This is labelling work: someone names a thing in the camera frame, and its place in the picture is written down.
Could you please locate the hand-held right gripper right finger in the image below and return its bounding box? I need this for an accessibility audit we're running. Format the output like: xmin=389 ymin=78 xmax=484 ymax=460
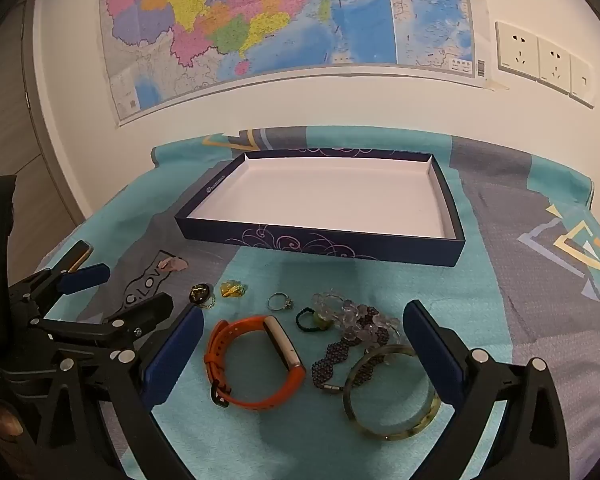
xmin=403 ymin=300 xmax=572 ymax=480

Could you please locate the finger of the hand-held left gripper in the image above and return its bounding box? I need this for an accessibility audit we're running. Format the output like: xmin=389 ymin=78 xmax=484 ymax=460
xmin=7 ymin=262 xmax=112 ymax=316
xmin=27 ymin=292 xmax=176 ymax=343

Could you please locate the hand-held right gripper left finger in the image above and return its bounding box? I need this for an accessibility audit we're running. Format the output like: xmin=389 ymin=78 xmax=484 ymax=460
xmin=45 ymin=304 xmax=205 ymax=480

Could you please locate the orange smart band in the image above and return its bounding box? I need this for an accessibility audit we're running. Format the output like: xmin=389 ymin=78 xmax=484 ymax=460
xmin=203 ymin=315 xmax=307 ymax=409

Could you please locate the green jade bangle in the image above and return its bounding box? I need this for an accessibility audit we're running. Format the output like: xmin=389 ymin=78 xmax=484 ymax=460
xmin=343 ymin=344 xmax=441 ymax=442

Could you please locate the clear crystal bead bracelet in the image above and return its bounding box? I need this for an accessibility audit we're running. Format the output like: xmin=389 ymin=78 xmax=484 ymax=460
xmin=310 ymin=291 xmax=403 ymax=348

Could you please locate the purple bead bracelet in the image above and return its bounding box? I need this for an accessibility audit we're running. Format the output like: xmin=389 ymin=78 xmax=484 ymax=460
xmin=311 ymin=305 xmax=396 ymax=395

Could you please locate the green rose ring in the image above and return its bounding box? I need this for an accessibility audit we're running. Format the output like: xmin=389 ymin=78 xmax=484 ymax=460
xmin=295 ymin=307 xmax=333 ymax=333

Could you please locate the navy cardboard box tray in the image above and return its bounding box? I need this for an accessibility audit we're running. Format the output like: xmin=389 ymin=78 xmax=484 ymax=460
xmin=174 ymin=149 xmax=467 ymax=268

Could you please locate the person's left hand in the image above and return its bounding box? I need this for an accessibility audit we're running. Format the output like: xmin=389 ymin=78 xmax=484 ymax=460
xmin=0 ymin=400 xmax=27 ymax=443

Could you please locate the black gold-edged bar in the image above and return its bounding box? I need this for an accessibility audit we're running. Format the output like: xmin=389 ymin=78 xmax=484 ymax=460
xmin=62 ymin=240 xmax=93 ymax=273

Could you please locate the teal grey printed cloth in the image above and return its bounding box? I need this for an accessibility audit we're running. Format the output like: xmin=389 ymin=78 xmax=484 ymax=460
xmin=32 ymin=125 xmax=600 ymax=480

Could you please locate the brown wooden door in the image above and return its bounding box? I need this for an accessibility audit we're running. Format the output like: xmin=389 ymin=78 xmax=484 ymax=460
xmin=0 ymin=0 xmax=88 ymax=231

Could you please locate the colourful wall map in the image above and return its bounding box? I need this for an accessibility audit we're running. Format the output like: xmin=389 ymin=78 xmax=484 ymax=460
xmin=99 ymin=0 xmax=486 ymax=127

